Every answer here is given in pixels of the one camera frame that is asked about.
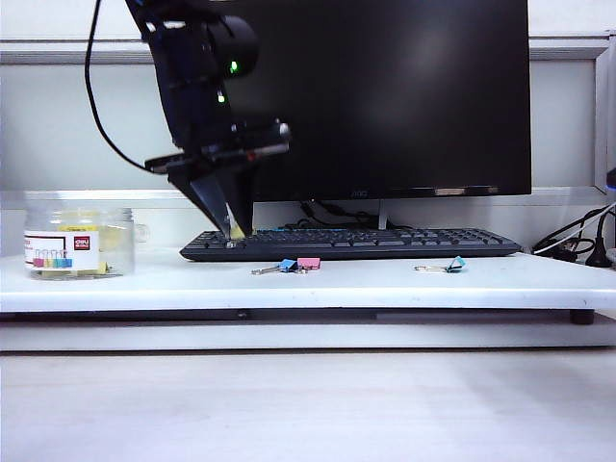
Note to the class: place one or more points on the pink binder clip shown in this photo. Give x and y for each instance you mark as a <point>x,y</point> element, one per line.
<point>308,263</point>

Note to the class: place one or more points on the white raised desk board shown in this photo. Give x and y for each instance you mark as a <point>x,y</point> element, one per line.
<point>337,289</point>

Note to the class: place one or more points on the blue binder clip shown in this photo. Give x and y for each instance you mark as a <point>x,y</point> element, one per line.
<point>287,264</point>

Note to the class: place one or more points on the round transparent plastic box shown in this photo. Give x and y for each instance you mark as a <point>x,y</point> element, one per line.
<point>118,260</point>

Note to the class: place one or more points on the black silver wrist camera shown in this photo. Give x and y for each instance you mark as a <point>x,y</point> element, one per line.
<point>284,131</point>

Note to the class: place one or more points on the teal binder clip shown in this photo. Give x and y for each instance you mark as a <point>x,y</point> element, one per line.
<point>456,264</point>

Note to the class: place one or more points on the grey partition frame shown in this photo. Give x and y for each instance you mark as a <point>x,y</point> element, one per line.
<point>568,50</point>

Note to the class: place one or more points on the silver monitor stand leg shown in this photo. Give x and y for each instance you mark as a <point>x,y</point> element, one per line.
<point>382,216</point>

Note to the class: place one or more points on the black computer keyboard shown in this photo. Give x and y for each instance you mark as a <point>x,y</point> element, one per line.
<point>366,243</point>

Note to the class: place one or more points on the black power plug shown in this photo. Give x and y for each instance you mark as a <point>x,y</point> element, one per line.
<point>599,257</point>

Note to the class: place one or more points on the black computer monitor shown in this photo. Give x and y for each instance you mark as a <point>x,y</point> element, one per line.
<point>385,96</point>

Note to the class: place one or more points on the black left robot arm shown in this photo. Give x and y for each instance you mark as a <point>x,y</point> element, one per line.
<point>192,72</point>

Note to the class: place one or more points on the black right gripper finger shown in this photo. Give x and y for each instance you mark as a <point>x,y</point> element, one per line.
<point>612,180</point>

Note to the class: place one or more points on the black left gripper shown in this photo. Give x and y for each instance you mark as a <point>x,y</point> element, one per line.
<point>216,156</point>

